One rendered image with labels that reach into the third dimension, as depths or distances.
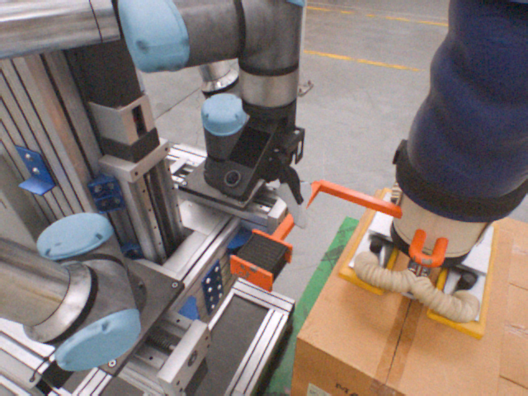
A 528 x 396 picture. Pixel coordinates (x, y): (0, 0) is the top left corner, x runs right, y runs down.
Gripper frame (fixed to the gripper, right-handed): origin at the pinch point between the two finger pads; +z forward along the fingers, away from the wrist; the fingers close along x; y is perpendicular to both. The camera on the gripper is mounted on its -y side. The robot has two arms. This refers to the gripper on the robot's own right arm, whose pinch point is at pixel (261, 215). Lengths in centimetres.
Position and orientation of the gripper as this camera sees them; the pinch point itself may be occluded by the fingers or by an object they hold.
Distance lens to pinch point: 59.5
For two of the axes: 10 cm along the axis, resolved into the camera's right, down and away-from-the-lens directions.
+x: -8.6, -3.4, 3.7
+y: 5.0, -5.9, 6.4
